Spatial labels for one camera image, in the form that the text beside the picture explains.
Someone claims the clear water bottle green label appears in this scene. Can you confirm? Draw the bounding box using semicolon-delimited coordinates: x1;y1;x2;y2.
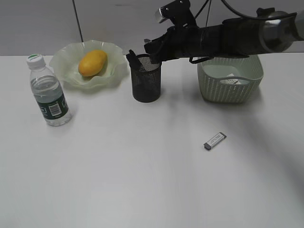
27;54;72;126

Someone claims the grey white eraser upper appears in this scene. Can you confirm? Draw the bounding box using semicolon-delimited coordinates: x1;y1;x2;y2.
204;132;227;151

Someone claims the white waste paper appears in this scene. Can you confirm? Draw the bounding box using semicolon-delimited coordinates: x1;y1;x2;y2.
220;74;241;85

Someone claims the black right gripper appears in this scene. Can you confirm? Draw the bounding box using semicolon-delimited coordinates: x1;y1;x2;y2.
144;26;202;64

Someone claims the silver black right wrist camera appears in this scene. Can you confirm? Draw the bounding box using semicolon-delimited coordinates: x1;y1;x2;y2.
155;0;197;27

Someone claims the black mesh pen holder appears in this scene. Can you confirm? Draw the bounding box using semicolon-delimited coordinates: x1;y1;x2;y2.
131;54;162;103

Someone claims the pale green plastic basket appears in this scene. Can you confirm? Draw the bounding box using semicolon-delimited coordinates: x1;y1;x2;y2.
197;55;264;104

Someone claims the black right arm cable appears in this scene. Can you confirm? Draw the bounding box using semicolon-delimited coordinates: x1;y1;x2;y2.
189;0;297;64

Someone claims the black marker pen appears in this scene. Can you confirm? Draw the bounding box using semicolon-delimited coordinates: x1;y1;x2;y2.
126;49;141;66
126;53;146;72

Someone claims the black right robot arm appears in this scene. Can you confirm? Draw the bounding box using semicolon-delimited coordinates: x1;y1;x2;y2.
144;8;304;64

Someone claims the yellow mango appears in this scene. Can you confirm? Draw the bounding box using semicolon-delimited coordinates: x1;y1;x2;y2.
78;49;107;77

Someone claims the pale green wavy glass plate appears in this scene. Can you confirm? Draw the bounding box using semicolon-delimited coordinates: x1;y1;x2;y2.
49;40;126;90

